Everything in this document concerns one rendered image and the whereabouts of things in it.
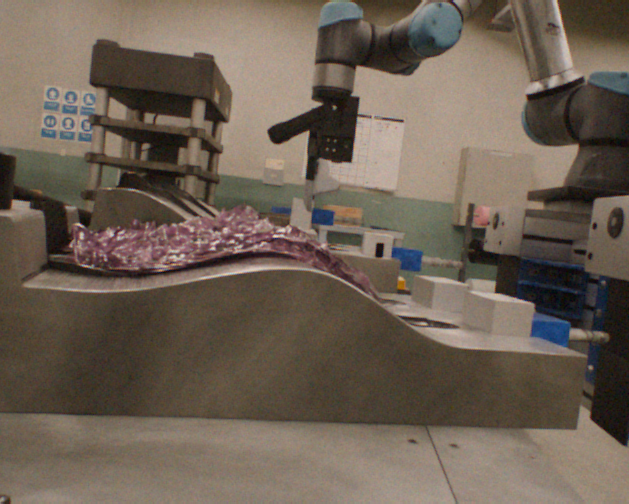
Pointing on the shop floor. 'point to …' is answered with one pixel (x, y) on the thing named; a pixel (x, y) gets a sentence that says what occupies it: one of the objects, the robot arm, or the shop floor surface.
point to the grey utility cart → (354, 232)
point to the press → (177, 140)
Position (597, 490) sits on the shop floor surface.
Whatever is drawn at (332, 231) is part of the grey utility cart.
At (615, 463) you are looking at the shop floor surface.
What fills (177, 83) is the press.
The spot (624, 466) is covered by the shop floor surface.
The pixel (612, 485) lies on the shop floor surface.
